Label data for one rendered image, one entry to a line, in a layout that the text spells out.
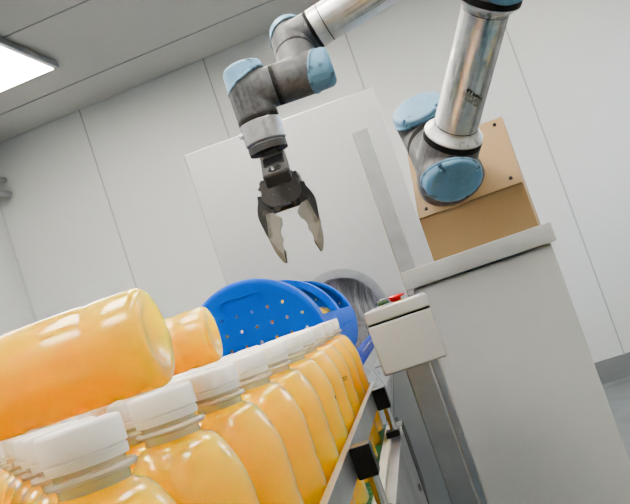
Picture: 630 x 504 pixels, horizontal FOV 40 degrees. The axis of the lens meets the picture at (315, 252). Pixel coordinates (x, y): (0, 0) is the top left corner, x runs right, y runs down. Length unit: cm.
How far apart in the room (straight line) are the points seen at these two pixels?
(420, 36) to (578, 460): 538
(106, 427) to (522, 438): 152
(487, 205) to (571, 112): 493
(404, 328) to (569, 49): 569
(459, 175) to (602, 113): 517
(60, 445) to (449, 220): 159
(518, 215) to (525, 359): 31
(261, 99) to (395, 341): 50
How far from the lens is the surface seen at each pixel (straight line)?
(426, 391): 142
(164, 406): 51
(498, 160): 198
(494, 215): 192
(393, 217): 310
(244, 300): 170
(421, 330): 133
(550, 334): 183
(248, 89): 156
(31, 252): 775
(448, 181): 171
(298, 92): 157
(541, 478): 188
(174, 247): 720
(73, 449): 39
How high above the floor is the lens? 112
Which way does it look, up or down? 4 degrees up
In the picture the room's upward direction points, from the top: 19 degrees counter-clockwise
